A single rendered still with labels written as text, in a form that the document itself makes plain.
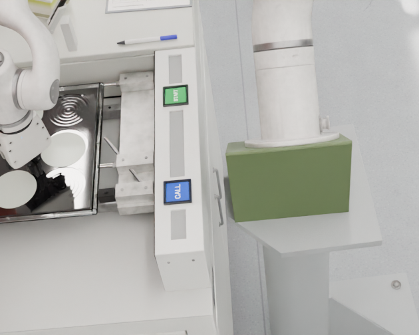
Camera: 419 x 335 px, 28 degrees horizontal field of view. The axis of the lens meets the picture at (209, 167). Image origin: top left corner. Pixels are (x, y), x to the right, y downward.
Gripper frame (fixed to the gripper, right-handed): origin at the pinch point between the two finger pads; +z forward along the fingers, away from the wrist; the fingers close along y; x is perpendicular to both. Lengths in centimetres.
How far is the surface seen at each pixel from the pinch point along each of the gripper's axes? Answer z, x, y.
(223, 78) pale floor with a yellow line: 92, 58, 101
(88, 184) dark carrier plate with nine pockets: 2.0, -11.1, 5.6
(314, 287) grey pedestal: 41, -47, 36
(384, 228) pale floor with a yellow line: 92, -30, 89
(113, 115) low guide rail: 8.7, 5.5, 24.6
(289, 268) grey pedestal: 30, -44, 31
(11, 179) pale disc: 1.9, 2.5, -4.9
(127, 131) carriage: 4.0, -4.5, 21.6
